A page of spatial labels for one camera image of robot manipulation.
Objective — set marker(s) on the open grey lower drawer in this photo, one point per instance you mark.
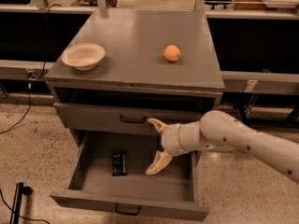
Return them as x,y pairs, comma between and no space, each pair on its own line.
173,193

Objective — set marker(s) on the black table leg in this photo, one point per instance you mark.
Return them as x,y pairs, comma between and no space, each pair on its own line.
244,115

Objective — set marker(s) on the black stand bottom left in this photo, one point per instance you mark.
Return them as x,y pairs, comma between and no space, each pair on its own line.
20,191

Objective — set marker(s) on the black drawer handle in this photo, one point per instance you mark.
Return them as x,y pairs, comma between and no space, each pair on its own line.
127,210
123,119

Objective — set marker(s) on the grey drawer cabinet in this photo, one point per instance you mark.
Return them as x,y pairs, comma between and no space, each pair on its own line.
134,72

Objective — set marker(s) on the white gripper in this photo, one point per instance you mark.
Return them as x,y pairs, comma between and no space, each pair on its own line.
170,139

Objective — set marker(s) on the orange fruit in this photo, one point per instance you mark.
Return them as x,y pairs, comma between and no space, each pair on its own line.
172,53

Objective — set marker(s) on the closed grey drawer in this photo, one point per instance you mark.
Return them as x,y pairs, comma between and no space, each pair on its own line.
107,118

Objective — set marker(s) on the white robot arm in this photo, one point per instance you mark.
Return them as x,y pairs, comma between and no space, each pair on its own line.
219,131

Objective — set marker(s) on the black drawer handle upper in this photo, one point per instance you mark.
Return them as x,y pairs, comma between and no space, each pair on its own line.
123,119

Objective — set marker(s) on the dark blue snack bar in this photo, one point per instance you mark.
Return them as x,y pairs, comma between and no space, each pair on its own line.
119,163

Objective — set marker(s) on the black drawer handle lower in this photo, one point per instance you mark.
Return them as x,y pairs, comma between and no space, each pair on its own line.
127,210

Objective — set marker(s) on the white paper bowl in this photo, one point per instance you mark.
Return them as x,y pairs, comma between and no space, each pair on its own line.
83,56

